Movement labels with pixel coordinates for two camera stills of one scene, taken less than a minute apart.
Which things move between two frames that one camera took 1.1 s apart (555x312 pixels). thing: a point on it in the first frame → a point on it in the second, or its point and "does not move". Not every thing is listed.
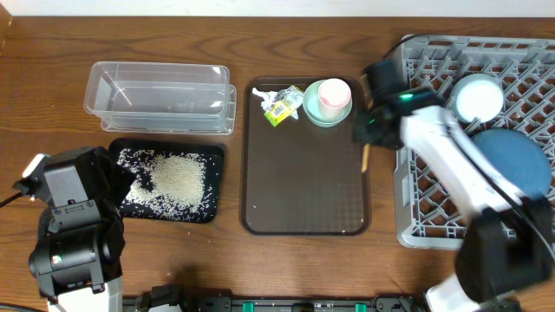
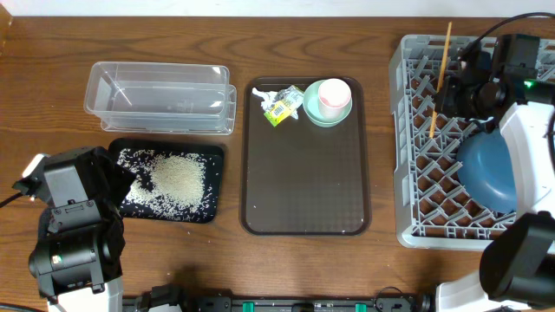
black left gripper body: x=114 y=181 does not move
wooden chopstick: x=365 y=158 → x=441 y=72
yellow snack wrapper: x=285 y=102 does not move
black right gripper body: x=373 y=130 → x=463 y=103
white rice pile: x=169 y=185 does not move
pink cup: x=335 y=97 does not move
